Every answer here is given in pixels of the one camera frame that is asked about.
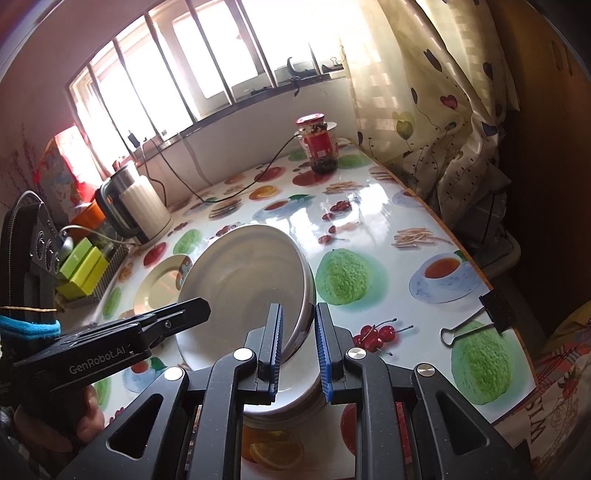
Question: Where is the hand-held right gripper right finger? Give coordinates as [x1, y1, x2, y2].
[314, 302, 525, 480]

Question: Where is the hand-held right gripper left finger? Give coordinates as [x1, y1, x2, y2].
[55, 303, 284, 480]

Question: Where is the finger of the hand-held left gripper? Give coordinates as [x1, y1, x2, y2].
[121, 297, 212, 352]

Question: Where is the beige plate with blue print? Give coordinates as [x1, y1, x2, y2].
[134, 254, 195, 315]

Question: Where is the white plate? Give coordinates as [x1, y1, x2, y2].
[174, 323, 324, 411]

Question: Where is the white bowl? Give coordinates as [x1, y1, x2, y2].
[178, 224, 318, 370]
[244, 406, 324, 422]

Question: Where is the person's left forearm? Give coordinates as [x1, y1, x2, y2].
[0, 401, 61, 480]

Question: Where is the person's left hand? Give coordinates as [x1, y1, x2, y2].
[75, 383, 107, 445]

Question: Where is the blue cloth band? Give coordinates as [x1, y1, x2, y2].
[0, 315, 62, 343]

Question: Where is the grey striped tray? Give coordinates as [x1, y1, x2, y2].
[55, 242, 130, 308]

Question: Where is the yellow-green box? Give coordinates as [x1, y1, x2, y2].
[55, 247, 109, 298]

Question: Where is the light green box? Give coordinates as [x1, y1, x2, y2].
[58, 237, 93, 282]

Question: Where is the cream electric kettle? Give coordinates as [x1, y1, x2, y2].
[95, 165, 174, 247]

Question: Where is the orange container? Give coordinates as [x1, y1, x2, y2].
[69, 200, 107, 232]

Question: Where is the fruit-printed tablecloth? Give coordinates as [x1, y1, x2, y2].
[88, 138, 541, 480]

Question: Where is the black binder clip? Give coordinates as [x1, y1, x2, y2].
[440, 291, 515, 347]

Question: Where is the colourful printed box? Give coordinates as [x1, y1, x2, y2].
[39, 127, 98, 204]

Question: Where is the grey storage box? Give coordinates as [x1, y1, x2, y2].
[462, 185, 522, 278]

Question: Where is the red-lidded glass jar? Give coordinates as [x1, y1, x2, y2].
[295, 113, 340, 175]

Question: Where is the printed blanket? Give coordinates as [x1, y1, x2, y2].
[499, 318, 591, 480]

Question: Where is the cream heart-print curtain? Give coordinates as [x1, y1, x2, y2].
[339, 0, 522, 241]

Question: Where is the barred window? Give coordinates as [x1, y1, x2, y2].
[69, 0, 347, 144]

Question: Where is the brown wooden cabinet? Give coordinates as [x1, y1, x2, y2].
[489, 0, 591, 324]

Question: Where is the white cable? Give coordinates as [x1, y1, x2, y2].
[62, 224, 137, 245]

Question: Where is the black power cable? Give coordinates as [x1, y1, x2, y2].
[139, 131, 303, 204]

